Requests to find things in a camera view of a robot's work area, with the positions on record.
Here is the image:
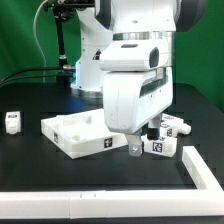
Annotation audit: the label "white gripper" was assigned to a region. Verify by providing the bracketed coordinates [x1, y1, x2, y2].
[103, 67, 173, 157]

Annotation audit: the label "white square table top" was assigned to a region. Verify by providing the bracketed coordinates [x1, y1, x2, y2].
[41, 109, 127, 159]

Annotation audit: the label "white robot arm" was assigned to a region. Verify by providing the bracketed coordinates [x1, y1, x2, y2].
[71, 0, 208, 157]

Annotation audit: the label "white L-shaped fence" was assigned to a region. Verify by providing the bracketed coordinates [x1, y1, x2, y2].
[0, 146, 224, 219]

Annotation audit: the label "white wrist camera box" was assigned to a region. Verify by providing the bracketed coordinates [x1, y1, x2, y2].
[99, 39, 170, 72]

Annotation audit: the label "black cables on table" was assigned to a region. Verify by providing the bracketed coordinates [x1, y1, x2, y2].
[0, 66, 75, 88]

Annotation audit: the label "black camera stand pole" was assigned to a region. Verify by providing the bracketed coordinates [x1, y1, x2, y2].
[43, 0, 95, 86]

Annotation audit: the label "white hanging cable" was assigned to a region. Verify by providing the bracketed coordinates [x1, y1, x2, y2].
[32, 0, 51, 84]

